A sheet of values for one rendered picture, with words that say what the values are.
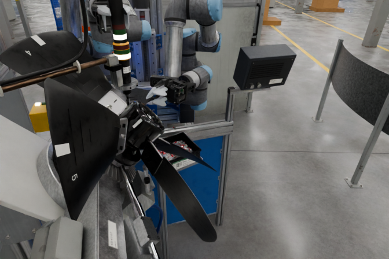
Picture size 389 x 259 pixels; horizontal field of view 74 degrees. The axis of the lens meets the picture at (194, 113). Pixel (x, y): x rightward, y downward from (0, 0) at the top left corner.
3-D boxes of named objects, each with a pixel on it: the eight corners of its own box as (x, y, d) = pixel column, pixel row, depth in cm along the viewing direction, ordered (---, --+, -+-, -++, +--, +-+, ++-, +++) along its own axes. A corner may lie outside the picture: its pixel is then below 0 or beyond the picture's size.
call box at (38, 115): (35, 136, 106) (28, 114, 101) (40, 124, 115) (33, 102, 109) (77, 130, 111) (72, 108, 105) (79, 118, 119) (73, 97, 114)
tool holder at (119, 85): (118, 95, 70) (113, 60, 65) (102, 88, 73) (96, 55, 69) (143, 85, 76) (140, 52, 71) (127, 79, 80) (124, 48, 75)
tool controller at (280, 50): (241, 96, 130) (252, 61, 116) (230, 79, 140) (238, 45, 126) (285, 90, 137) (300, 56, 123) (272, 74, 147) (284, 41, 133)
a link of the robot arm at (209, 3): (198, 35, 160) (187, -16, 106) (221, 36, 158) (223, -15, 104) (196, 54, 159) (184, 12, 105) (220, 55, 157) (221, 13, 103)
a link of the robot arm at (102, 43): (128, 50, 96) (124, 19, 91) (97, 55, 90) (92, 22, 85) (120, 45, 102) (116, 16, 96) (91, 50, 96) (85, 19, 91)
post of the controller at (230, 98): (227, 122, 139) (230, 89, 129) (224, 119, 141) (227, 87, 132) (232, 121, 140) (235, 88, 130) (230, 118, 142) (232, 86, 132)
